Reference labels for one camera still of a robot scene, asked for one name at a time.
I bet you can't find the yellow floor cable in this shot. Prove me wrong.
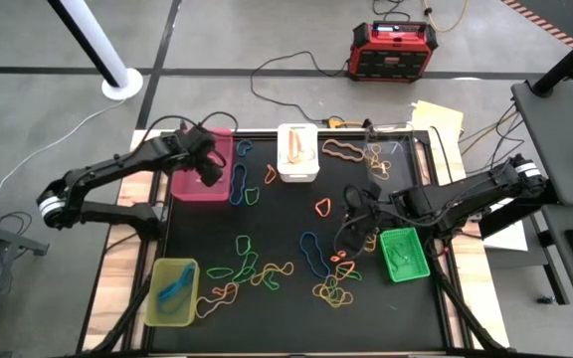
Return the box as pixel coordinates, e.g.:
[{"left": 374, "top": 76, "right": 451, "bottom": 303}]
[{"left": 421, "top": 0, "right": 469, "bottom": 34}]

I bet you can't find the long blue rubber band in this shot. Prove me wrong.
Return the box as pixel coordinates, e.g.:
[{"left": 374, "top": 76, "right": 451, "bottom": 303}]
[
  {"left": 298, "top": 232, "right": 330, "bottom": 279},
  {"left": 229, "top": 162, "right": 248, "bottom": 207}
]

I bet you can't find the black metal table frame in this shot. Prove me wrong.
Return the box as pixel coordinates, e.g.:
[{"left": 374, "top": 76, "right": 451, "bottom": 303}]
[{"left": 75, "top": 127, "right": 511, "bottom": 358}]

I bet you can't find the black power cable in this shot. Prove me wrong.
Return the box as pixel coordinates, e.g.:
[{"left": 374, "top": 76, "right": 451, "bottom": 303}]
[{"left": 250, "top": 50, "right": 350, "bottom": 123}]

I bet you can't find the black cable bundle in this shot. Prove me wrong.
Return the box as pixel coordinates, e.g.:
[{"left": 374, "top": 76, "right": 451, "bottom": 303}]
[{"left": 458, "top": 101, "right": 529, "bottom": 183}]

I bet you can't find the black looped floor cable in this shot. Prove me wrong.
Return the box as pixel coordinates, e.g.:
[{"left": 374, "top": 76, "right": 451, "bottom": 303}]
[{"left": 371, "top": 0, "right": 407, "bottom": 22}]

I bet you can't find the pink plastic basket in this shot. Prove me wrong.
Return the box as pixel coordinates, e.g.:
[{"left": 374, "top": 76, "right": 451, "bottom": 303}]
[{"left": 169, "top": 127, "right": 234, "bottom": 203}]

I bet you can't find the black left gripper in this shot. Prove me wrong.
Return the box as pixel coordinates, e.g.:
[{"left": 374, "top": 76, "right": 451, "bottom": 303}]
[{"left": 179, "top": 125, "right": 225, "bottom": 188}]

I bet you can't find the clear plastic bin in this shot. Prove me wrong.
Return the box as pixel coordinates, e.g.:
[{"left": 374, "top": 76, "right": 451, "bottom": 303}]
[{"left": 364, "top": 131, "right": 420, "bottom": 200}]

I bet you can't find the manila paper folder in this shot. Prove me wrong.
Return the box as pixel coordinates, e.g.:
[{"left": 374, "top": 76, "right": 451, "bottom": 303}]
[{"left": 409, "top": 99, "right": 466, "bottom": 145}]

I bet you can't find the red black power station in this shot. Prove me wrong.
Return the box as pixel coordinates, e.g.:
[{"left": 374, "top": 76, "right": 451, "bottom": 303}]
[{"left": 344, "top": 19, "right": 440, "bottom": 84}]

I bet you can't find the yellow translucent basket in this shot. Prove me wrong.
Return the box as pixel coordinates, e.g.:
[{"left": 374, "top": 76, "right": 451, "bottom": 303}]
[{"left": 142, "top": 258, "right": 200, "bottom": 328}]

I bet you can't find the black diagonal pole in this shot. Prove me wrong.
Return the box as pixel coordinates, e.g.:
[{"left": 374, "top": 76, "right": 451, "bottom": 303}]
[{"left": 531, "top": 22, "right": 573, "bottom": 98}]

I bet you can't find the black cable loop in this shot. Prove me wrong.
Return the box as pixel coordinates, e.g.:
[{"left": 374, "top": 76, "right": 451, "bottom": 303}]
[{"left": 0, "top": 211, "right": 34, "bottom": 238}]

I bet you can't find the green mesh basket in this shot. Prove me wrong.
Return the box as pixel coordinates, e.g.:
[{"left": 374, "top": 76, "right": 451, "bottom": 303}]
[{"left": 379, "top": 227, "right": 431, "bottom": 283}]

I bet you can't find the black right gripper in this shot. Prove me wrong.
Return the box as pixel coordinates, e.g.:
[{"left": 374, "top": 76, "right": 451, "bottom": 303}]
[{"left": 339, "top": 182, "right": 407, "bottom": 258}]

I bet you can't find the grey side table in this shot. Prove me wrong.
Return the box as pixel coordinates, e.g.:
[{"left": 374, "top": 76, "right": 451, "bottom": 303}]
[{"left": 509, "top": 74, "right": 573, "bottom": 325}]

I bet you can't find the dark table mat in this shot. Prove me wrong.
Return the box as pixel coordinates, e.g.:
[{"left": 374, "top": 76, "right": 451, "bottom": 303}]
[{"left": 149, "top": 129, "right": 448, "bottom": 355}]

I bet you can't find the black white pole stand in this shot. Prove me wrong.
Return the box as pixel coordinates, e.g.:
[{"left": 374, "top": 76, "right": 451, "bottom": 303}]
[{"left": 46, "top": 0, "right": 144, "bottom": 101}]

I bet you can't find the white plastic basket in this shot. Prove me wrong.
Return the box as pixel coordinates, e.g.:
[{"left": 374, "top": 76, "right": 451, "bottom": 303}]
[{"left": 276, "top": 122, "right": 321, "bottom": 184}]

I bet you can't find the black floor stand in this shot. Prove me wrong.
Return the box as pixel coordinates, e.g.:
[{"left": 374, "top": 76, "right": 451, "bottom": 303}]
[{"left": 0, "top": 201, "right": 52, "bottom": 358}]

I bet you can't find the white paper sheet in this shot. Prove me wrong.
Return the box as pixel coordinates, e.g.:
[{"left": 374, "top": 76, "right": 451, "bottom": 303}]
[{"left": 482, "top": 221, "right": 529, "bottom": 253}]

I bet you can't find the orange extension plug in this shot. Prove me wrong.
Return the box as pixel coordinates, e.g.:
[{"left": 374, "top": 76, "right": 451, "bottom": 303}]
[{"left": 326, "top": 115, "right": 367, "bottom": 129}]

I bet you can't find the white floor cable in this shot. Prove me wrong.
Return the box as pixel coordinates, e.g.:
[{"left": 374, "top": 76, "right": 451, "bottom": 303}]
[{"left": 0, "top": 98, "right": 128, "bottom": 215}]

